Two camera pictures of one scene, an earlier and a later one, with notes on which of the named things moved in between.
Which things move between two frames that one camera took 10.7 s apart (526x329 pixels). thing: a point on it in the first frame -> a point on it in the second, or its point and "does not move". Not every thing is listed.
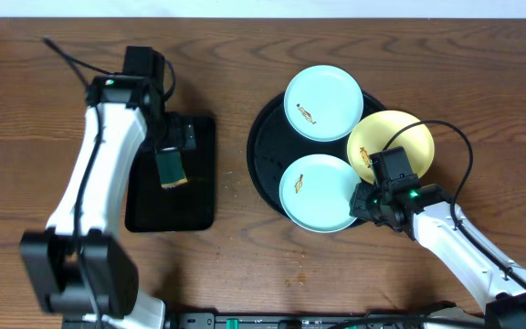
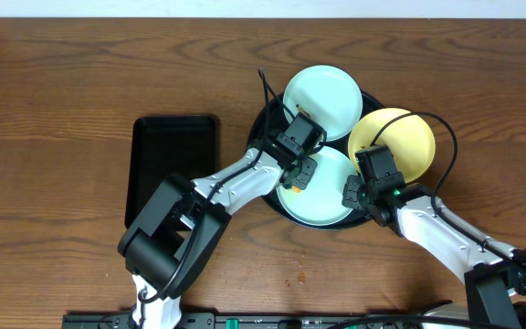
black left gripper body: x=177 y=137 -> x=303 y=172
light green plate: x=323 y=102 does not move
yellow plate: x=373 y=134 does not move
